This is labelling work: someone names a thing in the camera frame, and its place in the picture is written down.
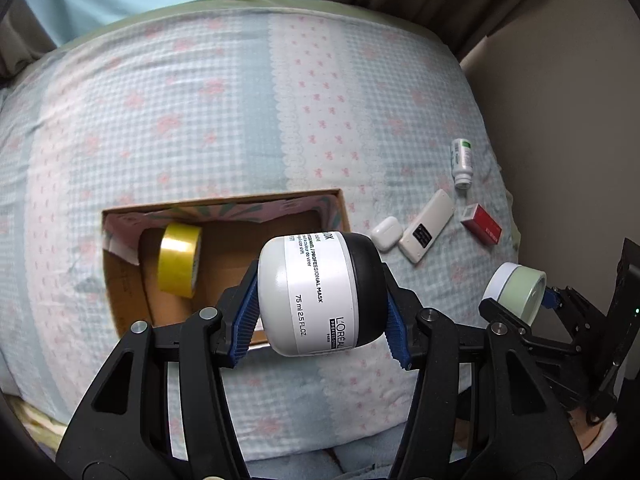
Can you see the round green and white tin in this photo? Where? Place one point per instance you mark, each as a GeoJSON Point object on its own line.
{"type": "Point", "coordinates": [517, 290]}

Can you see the cardboard box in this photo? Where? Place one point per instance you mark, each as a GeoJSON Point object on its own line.
{"type": "Point", "coordinates": [225, 255]}

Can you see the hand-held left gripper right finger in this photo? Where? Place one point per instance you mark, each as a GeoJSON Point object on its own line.
{"type": "Point", "coordinates": [397, 332]}

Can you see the white jar with black lid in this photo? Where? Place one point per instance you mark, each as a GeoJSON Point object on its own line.
{"type": "Point", "coordinates": [312, 292]}

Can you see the yellow tape roll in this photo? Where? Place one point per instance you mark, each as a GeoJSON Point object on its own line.
{"type": "Point", "coordinates": [176, 260]}

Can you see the white pill bottle green label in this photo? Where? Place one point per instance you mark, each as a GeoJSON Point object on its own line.
{"type": "Point", "coordinates": [461, 162]}

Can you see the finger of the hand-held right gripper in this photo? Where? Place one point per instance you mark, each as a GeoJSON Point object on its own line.
{"type": "Point", "coordinates": [492, 307]}
{"type": "Point", "coordinates": [551, 300]}

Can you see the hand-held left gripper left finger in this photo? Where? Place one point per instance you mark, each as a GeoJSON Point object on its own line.
{"type": "Point", "coordinates": [246, 310]}

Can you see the white remote control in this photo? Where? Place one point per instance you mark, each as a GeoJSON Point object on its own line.
{"type": "Point", "coordinates": [426, 227]}

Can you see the white earbuds case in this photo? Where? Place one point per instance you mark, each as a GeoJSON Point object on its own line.
{"type": "Point", "coordinates": [387, 233]}

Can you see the green bed sheet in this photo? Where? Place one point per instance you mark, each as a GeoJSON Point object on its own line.
{"type": "Point", "coordinates": [165, 12]}

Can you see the blue checkered floral blanket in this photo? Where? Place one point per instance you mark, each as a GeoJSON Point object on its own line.
{"type": "Point", "coordinates": [225, 125]}

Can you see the red and white small box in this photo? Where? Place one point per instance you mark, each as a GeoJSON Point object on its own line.
{"type": "Point", "coordinates": [481, 225]}

